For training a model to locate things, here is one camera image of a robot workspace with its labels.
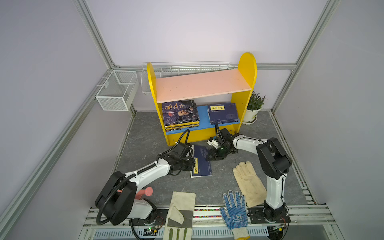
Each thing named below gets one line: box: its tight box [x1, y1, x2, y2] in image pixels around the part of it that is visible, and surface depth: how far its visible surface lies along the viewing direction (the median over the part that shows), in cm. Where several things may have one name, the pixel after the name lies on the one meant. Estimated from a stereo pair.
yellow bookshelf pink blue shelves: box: [147, 52, 258, 146], surface depth 88 cm
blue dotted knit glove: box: [220, 190, 250, 240], surface depth 75 cm
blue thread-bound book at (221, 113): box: [207, 102, 239, 125], surface depth 97 cm
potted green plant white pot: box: [242, 91, 267, 125], surface depth 105 cm
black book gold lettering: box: [164, 121, 200, 131], surface depth 91 cm
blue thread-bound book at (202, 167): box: [190, 144, 213, 179], surface depth 91 cm
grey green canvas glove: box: [162, 191, 196, 240], surface depth 75 cm
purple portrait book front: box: [162, 99, 200, 126], surface depth 91 cm
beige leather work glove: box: [232, 161, 268, 208], surface depth 86 cm
